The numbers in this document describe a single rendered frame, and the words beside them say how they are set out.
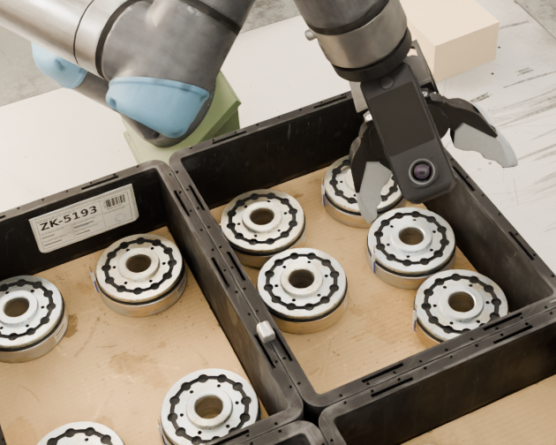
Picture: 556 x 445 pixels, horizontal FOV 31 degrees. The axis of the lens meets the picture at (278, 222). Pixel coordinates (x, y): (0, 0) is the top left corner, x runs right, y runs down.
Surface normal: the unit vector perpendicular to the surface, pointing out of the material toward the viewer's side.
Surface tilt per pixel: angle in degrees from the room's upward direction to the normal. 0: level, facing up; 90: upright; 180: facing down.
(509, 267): 90
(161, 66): 44
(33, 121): 0
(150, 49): 39
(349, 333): 0
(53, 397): 0
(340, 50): 101
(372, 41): 86
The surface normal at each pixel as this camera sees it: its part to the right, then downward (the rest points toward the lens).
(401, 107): -0.28, -0.10
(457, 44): 0.46, 0.63
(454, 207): -0.91, 0.34
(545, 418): -0.06, -0.68
